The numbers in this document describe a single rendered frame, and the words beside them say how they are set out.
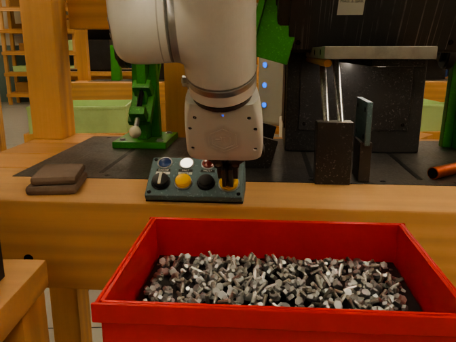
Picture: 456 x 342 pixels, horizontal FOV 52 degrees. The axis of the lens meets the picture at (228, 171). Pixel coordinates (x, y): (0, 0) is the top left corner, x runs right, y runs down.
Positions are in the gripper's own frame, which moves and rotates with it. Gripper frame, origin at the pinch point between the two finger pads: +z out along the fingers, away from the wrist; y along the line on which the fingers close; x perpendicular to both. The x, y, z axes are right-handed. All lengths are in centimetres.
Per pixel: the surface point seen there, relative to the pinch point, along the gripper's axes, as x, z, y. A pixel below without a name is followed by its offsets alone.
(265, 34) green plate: 30.9, -2.9, 5.0
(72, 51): 758, 512, -403
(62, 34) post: 66, 20, -52
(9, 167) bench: 18, 21, -49
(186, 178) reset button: -0.1, 1.9, -6.4
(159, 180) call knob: -0.5, 1.8, -10.5
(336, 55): 13.5, -10.7, 15.5
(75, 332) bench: 9, 91, -53
